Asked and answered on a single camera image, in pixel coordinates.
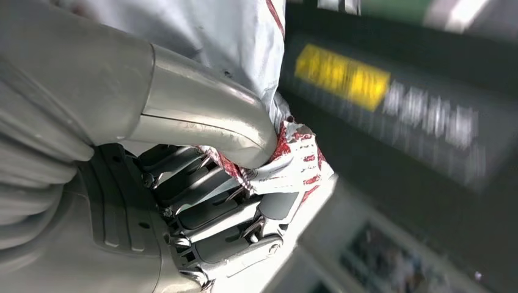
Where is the black inbound scanner machine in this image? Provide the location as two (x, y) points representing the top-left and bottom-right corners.
(278, 2), (518, 293)

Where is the ruler label sticker, yellow patch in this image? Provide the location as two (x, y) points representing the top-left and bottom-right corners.
(283, 34), (518, 191)

